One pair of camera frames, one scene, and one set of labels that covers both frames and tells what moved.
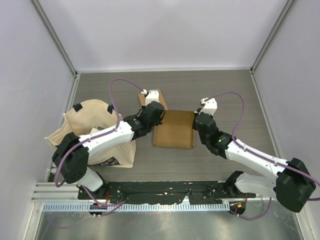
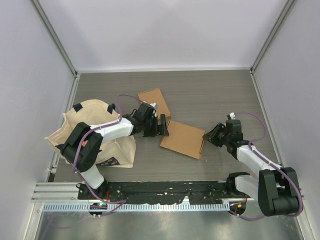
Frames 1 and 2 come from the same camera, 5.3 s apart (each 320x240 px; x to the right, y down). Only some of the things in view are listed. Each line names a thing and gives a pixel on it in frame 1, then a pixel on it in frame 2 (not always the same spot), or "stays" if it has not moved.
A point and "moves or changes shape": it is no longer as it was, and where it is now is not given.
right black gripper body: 194,125 -> 224,137
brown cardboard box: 176,129 moves or changes shape
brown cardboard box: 142,99 stays
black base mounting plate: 164,192 stays
